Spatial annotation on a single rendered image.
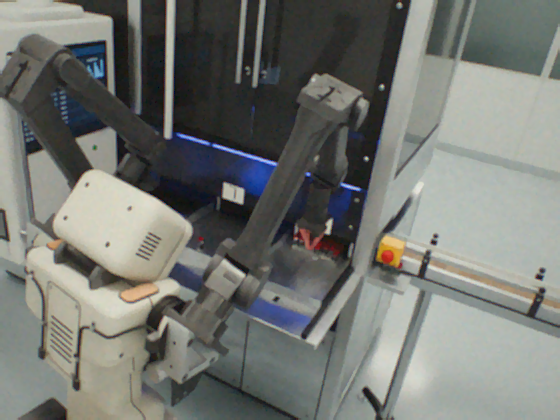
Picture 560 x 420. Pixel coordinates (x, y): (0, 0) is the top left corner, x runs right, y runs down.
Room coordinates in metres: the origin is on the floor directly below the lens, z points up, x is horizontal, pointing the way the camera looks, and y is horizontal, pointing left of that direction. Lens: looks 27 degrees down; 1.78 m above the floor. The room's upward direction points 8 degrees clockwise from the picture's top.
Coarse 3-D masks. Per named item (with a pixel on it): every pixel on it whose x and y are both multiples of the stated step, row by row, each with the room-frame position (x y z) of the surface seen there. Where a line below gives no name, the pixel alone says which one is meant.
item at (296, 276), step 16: (288, 240) 1.53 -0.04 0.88; (272, 256) 1.40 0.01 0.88; (288, 256) 1.42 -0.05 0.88; (304, 256) 1.43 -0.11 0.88; (320, 256) 1.45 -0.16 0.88; (352, 256) 1.42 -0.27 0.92; (272, 272) 1.31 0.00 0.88; (288, 272) 1.32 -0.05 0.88; (304, 272) 1.33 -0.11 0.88; (320, 272) 1.35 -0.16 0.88; (336, 272) 1.36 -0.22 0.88; (272, 288) 1.21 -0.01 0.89; (288, 288) 1.19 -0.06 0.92; (304, 288) 1.25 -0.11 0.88; (320, 288) 1.26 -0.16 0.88; (304, 304) 1.16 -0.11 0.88; (320, 304) 1.15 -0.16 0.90
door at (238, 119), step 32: (160, 0) 1.72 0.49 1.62; (192, 0) 1.67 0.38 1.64; (224, 0) 1.62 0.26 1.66; (256, 0) 1.57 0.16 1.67; (160, 32) 1.72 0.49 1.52; (192, 32) 1.66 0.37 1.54; (224, 32) 1.61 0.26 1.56; (256, 32) 1.57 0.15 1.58; (160, 64) 1.71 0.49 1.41; (192, 64) 1.66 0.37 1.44; (224, 64) 1.61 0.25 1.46; (160, 96) 1.71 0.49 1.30; (192, 96) 1.66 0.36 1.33; (224, 96) 1.61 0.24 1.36; (192, 128) 1.66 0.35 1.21; (224, 128) 1.60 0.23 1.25
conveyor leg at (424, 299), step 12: (420, 288) 1.41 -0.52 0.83; (420, 300) 1.42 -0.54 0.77; (420, 312) 1.42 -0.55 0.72; (420, 324) 1.42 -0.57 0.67; (408, 336) 1.42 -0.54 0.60; (408, 348) 1.42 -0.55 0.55; (408, 360) 1.42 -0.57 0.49; (396, 372) 1.43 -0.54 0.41; (396, 384) 1.42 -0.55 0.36; (396, 396) 1.42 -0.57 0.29; (384, 408) 1.43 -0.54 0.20
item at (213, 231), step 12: (192, 216) 1.56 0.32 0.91; (204, 216) 1.62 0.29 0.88; (216, 216) 1.63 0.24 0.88; (228, 216) 1.65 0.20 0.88; (192, 228) 1.52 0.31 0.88; (204, 228) 1.53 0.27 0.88; (216, 228) 1.54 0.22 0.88; (228, 228) 1.55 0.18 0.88; (240, 228) 1.57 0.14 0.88; (192, 240) 1.44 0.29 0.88; (204, 240) 1.45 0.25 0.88; (216, 240) 1.46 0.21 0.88; (192, 252) 1.33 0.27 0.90; (204, 252) 1.37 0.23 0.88
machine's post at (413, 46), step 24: (432, 0) 1.36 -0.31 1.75; (408, 24) 1.38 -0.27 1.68; (408, 48) 1.38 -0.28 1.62; (408, 72) 1.37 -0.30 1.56; (408, 96) 1.36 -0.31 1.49; (384, 120) 1.38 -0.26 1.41; (384, 144) 1.38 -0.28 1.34; (384, 168) 1.37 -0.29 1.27; (384, 192) 1.36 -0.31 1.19; (360, 240) 1.38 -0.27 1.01; (360, 264) 1.37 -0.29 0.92; (360, 288) 1.36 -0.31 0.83; (336, 336) 1.38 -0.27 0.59; (336, 360) 1.37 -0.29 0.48; (336, 384) 1.36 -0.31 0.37
